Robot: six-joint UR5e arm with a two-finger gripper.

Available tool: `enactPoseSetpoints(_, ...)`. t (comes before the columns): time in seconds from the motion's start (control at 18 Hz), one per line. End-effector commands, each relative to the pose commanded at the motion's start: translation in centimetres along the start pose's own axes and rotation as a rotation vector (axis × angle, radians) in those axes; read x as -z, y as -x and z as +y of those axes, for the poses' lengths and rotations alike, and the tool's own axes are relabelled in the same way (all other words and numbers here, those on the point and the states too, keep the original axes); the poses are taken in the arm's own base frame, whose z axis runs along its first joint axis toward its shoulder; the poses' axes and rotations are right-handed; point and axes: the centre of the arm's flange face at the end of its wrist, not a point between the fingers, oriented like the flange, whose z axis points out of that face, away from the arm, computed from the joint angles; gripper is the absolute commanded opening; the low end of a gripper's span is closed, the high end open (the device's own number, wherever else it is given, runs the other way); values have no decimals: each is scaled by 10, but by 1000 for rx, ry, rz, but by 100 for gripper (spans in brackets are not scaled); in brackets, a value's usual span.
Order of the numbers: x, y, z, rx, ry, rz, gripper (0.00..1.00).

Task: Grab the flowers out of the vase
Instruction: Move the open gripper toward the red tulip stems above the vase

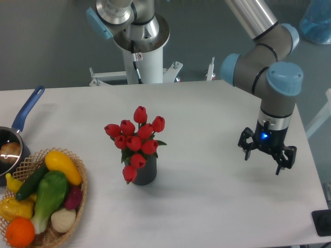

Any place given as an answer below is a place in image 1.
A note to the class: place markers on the white frame at right edge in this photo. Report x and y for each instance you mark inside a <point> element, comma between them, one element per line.
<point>321,117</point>

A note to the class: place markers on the brown bread roll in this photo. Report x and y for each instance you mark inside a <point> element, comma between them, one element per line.
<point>10,153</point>

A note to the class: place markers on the yellow squash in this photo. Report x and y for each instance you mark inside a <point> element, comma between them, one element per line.
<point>57,160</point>

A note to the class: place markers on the red tulip bouquet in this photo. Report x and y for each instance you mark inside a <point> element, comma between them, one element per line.
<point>137,136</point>

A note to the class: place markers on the orange fruit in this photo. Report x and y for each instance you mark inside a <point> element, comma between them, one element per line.
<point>20,232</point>

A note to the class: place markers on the purple red onion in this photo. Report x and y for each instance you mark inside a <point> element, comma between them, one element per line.
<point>74,198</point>

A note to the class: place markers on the green bok choy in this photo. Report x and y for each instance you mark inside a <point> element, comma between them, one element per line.
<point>51,192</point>

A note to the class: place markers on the blue translucent container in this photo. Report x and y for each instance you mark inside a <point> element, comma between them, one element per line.
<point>315,23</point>

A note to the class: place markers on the yellow corn cob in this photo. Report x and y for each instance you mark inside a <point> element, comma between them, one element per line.
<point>12,208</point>

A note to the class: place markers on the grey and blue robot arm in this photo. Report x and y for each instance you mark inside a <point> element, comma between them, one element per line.
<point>262,72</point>

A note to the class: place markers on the white garlic bulb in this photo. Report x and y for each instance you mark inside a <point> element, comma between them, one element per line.
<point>63,219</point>

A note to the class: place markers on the dark green cucumber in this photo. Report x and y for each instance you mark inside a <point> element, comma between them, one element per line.
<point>30,185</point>

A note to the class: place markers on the yellow banana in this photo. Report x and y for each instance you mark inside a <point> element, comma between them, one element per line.
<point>14,185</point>

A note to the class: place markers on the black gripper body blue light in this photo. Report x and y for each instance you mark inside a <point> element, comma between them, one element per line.
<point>269,141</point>

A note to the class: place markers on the dark grey ribbed vase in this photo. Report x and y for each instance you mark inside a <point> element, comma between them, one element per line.
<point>140,170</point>

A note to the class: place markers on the black device at table edge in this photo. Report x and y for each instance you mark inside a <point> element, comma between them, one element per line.
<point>321,220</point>

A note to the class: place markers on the blue handled saucepan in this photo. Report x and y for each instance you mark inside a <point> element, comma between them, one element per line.
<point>12,134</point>

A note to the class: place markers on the woven wicker basket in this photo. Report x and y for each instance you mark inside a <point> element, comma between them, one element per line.
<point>50,237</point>

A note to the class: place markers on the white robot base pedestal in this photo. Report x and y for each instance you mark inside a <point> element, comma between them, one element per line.
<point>142,51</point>

